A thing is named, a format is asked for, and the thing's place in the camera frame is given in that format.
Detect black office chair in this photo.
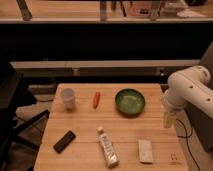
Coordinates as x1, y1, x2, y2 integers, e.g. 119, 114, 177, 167
0, 61, 50, 171

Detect orange carrot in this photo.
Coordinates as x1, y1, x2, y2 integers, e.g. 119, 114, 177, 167
93, 92, 100, 109

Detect dark grey panel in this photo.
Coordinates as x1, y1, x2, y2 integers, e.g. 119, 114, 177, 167
186, 41, 213, 152

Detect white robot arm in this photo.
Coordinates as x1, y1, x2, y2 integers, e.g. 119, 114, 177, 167
161, 65, 213, 128

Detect green bowl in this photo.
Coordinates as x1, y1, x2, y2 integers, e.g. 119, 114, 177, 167
115, 88, 145, 117

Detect black cable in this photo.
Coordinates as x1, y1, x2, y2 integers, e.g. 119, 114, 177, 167
175, 118, 202, 171

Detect black remote control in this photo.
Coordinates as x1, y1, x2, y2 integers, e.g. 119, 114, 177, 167
53, 131, 76, 153

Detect white tube bottle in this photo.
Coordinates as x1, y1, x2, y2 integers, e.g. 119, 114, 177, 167
97, 127, 119, 168

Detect white paper cup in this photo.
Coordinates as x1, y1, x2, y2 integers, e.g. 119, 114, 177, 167
60, 88, 75, 110

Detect white rectangular sponge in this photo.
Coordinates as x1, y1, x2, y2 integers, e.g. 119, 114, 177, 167
138, 140, 153, 164

